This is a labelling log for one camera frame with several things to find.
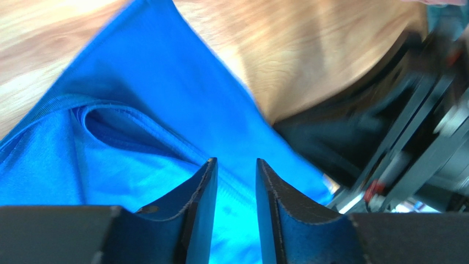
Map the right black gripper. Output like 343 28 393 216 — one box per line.
274 22 468 212

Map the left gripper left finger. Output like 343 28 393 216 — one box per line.
1 158 217 263

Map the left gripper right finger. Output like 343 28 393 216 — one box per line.
256 159 468 263

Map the blue cloth napkin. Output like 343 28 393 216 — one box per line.
1 1 332 263

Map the teal t-shirt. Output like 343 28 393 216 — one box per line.
426 4 468 41

